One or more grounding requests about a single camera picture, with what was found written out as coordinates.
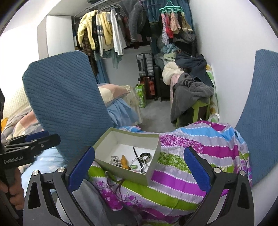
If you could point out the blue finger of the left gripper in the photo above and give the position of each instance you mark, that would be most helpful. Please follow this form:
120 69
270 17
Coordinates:
34 145
34 135

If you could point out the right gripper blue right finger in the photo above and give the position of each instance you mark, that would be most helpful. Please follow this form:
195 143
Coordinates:
199 168

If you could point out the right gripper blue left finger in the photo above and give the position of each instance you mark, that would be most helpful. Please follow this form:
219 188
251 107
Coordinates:
78 169

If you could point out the orange gourd-shaped pendant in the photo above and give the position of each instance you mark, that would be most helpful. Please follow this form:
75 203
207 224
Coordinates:
124 162

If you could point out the small green jewelry piece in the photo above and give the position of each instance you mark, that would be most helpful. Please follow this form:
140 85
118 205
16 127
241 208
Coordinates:
133 167

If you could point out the person's left hand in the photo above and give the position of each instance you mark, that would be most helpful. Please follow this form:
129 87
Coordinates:
16 191

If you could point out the colourful striped floral cloth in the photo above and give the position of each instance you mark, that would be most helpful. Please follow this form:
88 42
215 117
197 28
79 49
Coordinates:
173 192

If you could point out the black hair stick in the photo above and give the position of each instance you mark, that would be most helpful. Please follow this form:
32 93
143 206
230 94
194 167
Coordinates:
141 162

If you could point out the blue quilted left cushion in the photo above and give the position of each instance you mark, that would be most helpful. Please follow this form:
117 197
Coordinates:
66 100

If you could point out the blue quilted cushion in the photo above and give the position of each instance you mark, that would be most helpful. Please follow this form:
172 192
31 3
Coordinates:
66 100
258 121

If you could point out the black patterned bangle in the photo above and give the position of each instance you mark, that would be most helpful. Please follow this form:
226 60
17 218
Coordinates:
146 156

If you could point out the green plastic stool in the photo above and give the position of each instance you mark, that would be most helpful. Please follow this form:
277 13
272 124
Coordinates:
196 112

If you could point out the green white cardboard box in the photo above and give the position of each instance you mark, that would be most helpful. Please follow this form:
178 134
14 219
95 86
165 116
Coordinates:
116 142

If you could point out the light blue bedsheet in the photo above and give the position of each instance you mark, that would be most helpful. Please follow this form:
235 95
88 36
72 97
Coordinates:
122 114

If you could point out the blue quilted right cushion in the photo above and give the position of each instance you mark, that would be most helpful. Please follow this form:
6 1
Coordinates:
258 121

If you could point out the grey blanket on stool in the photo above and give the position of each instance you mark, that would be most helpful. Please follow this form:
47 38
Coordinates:
186 92

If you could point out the pink cream pillow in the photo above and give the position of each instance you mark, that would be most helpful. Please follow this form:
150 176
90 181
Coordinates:
111 92

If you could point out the green shopping bag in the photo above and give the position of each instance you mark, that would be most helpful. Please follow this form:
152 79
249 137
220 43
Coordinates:
140 90

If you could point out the dark navy clothes pile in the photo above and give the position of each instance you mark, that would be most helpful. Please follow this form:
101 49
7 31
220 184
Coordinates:
194 66

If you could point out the cream fluffy blanket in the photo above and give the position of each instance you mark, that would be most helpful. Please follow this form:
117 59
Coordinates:
169 70

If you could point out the grey hard suitcase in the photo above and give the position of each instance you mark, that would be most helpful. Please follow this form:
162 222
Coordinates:
145 64

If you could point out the yellow hanging jacket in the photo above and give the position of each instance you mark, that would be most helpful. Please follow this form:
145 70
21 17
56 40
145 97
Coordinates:
98 27

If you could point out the white hanging shirt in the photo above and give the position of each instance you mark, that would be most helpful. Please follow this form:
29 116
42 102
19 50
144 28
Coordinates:
118 38

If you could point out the teal clip hanger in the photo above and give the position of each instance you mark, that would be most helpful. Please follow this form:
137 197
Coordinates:
170 7

